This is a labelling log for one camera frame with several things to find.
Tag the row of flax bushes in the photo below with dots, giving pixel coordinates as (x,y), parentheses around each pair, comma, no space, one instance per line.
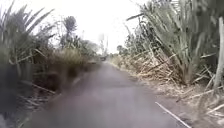
(173,43)
(30,56)

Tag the grey asphalt path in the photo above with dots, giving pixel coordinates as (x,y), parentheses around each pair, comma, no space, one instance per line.
(106,100)

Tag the dry leaf-littered verge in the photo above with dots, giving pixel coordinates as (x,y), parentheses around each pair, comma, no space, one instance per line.
(196,100)

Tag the pale fallen stalk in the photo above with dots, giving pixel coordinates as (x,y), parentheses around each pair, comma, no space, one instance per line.
(171,114)

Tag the pale tree trunk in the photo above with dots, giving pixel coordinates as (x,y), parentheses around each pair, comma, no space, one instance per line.
(220,53)

